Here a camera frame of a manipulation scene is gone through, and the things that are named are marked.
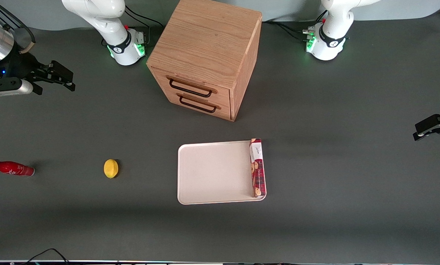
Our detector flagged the black left arm base cables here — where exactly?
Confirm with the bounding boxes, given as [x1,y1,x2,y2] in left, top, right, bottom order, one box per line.
[262,10,328,42]

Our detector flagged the black arm base cables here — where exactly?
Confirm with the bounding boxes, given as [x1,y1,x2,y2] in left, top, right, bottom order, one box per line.
[262,10,328,42]
[124,5,165,29]

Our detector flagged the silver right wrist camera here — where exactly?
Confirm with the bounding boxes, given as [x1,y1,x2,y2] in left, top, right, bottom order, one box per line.
[0,79,34,99]

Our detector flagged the white plastic tray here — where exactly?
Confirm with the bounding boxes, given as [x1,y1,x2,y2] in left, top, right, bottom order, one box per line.
[177,140,267,205]

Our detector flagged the wooden drawer front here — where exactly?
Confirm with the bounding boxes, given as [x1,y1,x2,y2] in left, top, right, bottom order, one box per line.
[163,88,232,121]
[152,67,231,107]

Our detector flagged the red cookie box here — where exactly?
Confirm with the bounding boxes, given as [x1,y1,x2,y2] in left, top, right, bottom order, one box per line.
[249,138,267,199]

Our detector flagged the wooden drawer cabinet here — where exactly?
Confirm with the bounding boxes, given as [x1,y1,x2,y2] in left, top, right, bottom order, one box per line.
[146,0,263,122]

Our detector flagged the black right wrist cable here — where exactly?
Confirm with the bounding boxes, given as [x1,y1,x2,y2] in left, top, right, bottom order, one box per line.
[7,7,36,55]

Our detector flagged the yellow lemon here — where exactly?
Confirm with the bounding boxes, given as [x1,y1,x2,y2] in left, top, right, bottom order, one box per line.
[103,159,120,179]

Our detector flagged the black right arm base cables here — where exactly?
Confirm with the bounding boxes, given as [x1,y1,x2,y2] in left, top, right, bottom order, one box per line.
[124,5,165,29]

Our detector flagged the red coke bottle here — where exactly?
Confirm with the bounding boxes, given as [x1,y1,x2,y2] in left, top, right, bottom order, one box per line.
[0,159,36,177]

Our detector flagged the black metal drawer handle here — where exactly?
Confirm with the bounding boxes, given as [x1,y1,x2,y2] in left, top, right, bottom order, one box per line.
[168,78,213,99]
[178,95,218,114]

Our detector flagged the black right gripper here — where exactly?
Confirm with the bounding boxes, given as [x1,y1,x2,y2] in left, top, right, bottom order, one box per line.
[0,52,76,96]

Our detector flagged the black cable at table edge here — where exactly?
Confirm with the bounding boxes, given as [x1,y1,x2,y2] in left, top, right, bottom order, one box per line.
[21,248,70,265]

